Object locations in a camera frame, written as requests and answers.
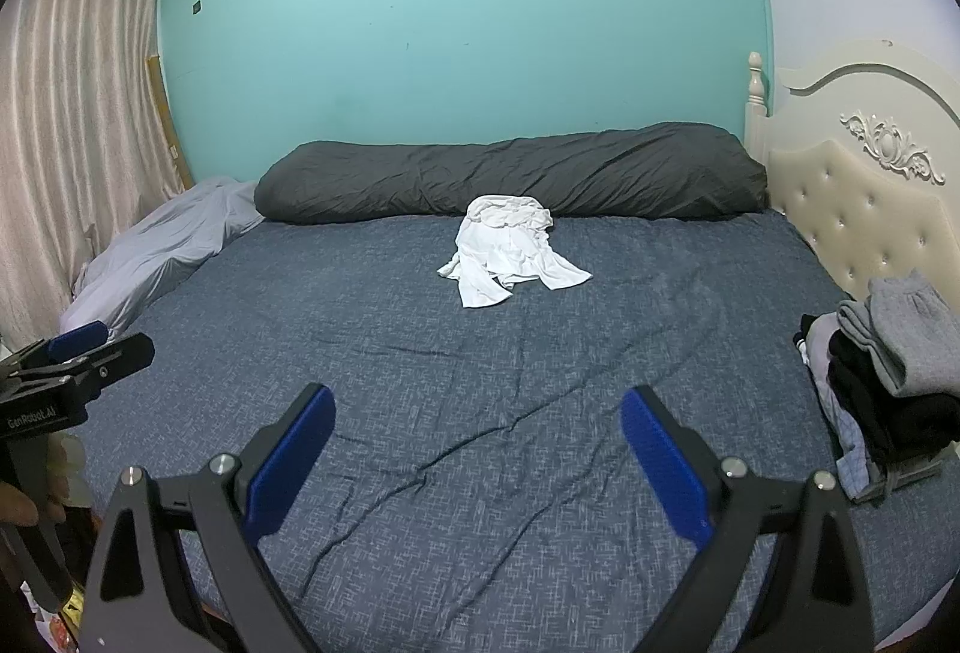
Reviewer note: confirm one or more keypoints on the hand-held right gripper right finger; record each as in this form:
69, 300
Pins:
664, 465

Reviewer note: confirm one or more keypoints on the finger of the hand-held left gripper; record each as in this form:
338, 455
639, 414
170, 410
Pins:
79, 340
116, 361

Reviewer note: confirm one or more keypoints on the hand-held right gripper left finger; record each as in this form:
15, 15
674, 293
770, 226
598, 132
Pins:
296, 458

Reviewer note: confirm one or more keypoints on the white long-sleeve shirt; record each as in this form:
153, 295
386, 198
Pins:
502, 256

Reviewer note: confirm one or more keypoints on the person's left hand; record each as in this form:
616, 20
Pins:
19, 504

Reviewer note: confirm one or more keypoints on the light grey blanket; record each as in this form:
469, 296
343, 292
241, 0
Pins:
157, 248

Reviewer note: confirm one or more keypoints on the bed with blue patterned sheet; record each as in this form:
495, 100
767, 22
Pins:
450, 361

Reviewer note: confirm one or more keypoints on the light plaid cloth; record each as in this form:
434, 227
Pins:
847, 443

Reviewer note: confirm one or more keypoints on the beige curtain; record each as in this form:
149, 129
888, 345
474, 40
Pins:
75, 98

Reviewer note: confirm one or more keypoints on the grey folded sweatpants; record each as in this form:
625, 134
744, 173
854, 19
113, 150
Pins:
907, 331

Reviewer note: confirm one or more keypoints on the dark grey long pillow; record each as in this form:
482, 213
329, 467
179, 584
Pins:
510, 177

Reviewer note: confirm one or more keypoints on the cream tufted headboard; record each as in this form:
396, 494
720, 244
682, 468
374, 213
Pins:
862, 196

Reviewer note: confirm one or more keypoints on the wooden frame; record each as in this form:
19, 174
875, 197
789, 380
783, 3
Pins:
169, 121

